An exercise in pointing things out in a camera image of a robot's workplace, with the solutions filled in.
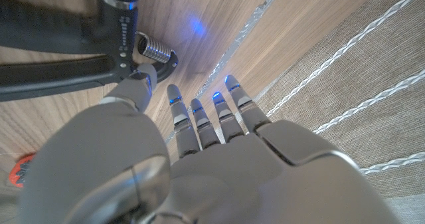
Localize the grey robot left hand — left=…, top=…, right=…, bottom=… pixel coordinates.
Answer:
left=18, top=63, right=402, bottom=224

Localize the black hand grip exerciser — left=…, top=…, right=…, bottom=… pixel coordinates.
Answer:
left=0, top=0, right=179, bottom=102

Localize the beige striped backdrop cloth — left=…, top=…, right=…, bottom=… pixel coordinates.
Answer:
left=245, top=0, right=425, bottom=224

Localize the red strawberry toy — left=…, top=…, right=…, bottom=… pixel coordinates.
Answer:
left=9, top=152, right=36, bottom=188

